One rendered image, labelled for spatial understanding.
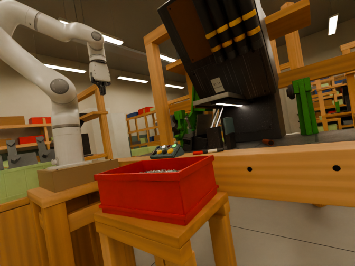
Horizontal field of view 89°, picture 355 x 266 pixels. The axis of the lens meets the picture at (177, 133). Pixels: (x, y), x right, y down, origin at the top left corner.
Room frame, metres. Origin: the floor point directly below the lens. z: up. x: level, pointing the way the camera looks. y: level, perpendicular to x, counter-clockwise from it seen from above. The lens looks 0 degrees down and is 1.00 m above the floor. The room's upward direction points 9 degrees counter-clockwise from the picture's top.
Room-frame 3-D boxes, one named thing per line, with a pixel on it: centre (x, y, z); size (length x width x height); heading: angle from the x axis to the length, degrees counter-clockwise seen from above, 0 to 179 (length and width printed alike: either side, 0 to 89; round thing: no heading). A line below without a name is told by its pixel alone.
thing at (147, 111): (7.30, 1.06, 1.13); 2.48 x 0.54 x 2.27; 51
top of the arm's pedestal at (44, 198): (0.88, 0.54, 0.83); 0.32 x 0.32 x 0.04; 48
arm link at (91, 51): (0.98, 0.37, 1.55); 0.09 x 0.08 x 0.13; 26
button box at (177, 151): (0.88, 0.07, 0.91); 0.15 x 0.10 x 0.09; 52
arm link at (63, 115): (0.92, 0.55, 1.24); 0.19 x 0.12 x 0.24; 27
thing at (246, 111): (1.05, -0.43, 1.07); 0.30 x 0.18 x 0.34; 52
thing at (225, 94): (0.87, -0.27, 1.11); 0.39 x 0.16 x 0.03; 142
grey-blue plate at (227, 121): (0.82, -0.24, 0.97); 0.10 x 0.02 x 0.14; 142
